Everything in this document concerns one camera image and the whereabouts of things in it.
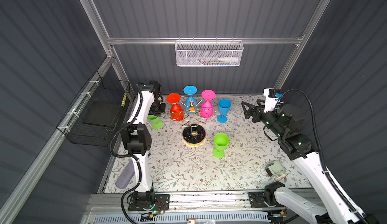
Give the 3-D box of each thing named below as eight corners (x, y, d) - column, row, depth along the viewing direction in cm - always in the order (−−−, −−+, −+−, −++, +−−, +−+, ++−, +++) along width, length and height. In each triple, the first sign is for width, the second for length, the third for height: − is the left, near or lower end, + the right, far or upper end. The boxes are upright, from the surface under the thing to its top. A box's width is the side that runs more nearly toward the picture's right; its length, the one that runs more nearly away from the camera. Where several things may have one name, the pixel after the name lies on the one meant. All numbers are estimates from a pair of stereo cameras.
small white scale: (266, 177, 83) (271, 174, 78) (263, 164, 87) (266, 160, 83) (282, 177, 83) (287, 174, 78) (277, 164, 87) (282, 160, 83)
